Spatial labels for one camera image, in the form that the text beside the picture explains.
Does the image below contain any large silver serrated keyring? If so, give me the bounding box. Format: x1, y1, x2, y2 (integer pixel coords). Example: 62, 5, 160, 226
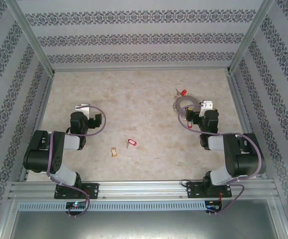
171, 94, 201, 117

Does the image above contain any small circuit board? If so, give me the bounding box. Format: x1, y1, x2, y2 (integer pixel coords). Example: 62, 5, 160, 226
66, 201, 88, 210
205, 199, 223, 213

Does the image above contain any grey metal sheet panel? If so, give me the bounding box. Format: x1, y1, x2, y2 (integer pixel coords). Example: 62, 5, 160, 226
0, 210, 288, 239

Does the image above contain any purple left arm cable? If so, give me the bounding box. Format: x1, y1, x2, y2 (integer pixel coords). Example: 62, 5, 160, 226
46, 104, 107, 219

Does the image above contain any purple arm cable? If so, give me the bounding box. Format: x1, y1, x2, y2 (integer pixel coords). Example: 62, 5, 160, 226
178, 106, 263, 216
46, 104, 107, 219

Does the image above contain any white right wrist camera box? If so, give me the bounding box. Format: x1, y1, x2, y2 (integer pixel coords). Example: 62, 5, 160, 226
199, 100, 214, 111

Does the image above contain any aluminium side rail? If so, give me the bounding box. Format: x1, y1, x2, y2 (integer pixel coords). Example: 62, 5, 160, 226
225, 71, 268, 180
18, 73, 56, 182

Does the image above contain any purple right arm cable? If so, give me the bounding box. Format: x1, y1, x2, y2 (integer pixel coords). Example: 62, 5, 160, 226
178, 106, 263, 216

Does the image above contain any aluminium frame crossbar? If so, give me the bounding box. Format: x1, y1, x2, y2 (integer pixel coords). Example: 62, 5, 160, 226
52, 66, 231, 73

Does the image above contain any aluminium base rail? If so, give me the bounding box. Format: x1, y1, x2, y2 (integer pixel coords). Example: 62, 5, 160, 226
8, 180, 277, 200

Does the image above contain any grey slotted cable duct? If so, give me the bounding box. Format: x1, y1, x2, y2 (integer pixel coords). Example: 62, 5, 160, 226
18, 200, 207, 212

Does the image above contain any aluminium frame post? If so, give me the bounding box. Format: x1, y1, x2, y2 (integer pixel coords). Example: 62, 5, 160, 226
228, 0, 276, 75
4, 0, 55, 76

